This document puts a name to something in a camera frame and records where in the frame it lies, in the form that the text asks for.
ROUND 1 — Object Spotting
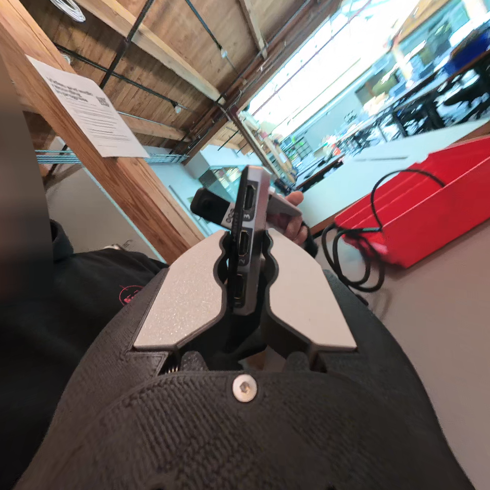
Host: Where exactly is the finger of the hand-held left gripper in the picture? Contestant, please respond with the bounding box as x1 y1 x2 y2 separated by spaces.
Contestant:
267 192 304 217
266 212 295 233

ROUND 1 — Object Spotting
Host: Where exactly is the person's left hand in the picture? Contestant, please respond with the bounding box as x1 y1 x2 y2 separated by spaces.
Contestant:
285 190 309 244

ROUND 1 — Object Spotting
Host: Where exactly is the white paper notice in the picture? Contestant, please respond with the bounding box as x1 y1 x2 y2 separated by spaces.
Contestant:
26 55 150 158

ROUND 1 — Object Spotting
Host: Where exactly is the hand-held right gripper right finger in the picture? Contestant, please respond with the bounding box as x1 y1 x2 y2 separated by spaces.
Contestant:
261 228 358 354

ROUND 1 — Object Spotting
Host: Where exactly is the wooden pillar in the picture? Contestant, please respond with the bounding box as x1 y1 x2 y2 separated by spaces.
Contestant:
0 0 205 253

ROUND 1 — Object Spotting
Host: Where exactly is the green-plug braided HDMI cable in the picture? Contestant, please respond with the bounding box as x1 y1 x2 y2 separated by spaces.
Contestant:
321 168 447 294

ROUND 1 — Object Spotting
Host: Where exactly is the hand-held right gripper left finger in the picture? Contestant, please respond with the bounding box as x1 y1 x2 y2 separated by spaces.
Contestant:
132 231 231 352

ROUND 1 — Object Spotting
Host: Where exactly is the person's black hoodie torso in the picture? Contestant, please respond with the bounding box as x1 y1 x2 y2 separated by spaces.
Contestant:
0 220 169 490

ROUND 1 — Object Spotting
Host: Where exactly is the white cable coil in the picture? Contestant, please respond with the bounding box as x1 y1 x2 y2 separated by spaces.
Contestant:
52 0 87 22

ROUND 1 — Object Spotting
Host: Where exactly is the row of office desks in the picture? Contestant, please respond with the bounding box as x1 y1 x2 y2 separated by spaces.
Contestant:
276 23 490 192

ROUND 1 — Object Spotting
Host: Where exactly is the red bin with black divider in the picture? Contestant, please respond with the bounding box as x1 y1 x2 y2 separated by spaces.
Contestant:
334 136 490 268

